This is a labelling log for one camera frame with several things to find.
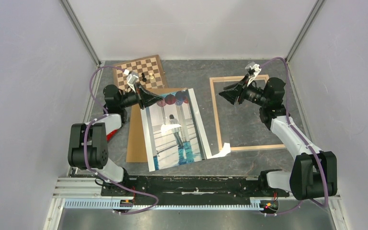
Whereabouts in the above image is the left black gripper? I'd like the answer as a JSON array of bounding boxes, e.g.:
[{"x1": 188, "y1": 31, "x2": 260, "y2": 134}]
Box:
[{"x1": 118, "y1": 83, "x2": 162, "y2": 110}]

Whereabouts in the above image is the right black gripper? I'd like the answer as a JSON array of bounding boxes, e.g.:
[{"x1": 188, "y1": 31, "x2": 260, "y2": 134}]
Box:
[{"x1": 219, "y1": 74, "x2": 269, "y2": 107}]

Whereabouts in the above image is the wooden picture frame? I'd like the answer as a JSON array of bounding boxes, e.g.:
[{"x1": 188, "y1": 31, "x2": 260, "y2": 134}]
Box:
[{"x1": 209, "y1": 76, "x2": 286, "y2": 152}]

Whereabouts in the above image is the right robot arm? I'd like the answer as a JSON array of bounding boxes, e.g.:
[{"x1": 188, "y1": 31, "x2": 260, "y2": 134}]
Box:
[{"x1": 219, "y1": 76, "x2": 338, "y2": 200}]

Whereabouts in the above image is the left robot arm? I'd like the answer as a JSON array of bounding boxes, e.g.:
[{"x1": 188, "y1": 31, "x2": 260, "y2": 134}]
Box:
[{"x1": 68, "y1": 83, "x2": 162, "y2": 196}]

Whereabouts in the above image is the printed photo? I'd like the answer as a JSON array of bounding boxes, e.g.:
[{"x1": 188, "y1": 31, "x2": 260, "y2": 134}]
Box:
[{"x1": 141, "y1": 88, "x2": 212, "y2": 172}]

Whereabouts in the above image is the black chess piece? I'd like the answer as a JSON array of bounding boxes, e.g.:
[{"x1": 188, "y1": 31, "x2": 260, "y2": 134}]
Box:
[{"x1": 141, "y1": 72, "x2": 147, "y2": 82}]

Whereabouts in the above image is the wooden chessboard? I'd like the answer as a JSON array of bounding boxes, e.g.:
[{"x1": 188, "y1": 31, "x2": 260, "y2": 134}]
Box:
[{"x1": 113, "y1": 55, "x2": 168, "y2": 92}]

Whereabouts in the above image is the red toy microphone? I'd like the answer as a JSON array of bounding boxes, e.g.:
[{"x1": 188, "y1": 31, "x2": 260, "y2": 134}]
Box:
[{"x1": 106, "y1": 129, "x2": 118, "y2": 142}]

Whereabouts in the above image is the brown cardboard backing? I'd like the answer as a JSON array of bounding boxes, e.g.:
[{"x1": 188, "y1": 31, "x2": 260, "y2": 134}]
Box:
[{"x1": 126, "y1": 88, "x2": 189, "y2": 163}]

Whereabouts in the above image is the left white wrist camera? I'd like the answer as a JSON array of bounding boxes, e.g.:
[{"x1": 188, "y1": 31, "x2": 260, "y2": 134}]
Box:
[{"x1": 123, "y1": 69, "x2": 139, "y2": 92}]

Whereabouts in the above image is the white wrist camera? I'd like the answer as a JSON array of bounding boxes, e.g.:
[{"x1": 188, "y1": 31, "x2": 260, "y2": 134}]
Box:
[
  {"x1": 245, "y1": 62, "x2": 262, "y2": 86},
  {"x1": 123, "y1": 69, "x2": 139, "y2": 92}
]

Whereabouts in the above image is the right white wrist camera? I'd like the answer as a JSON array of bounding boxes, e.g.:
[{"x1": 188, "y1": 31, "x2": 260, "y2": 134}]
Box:
[{"x1": 245, "y1": 62, "x2": 262, "y2": 86}]

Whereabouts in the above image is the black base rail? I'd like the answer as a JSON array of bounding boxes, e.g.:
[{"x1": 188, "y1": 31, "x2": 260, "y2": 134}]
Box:
[{"x1": 101, "y1": 175, "x2": 290, "y2": 199}]

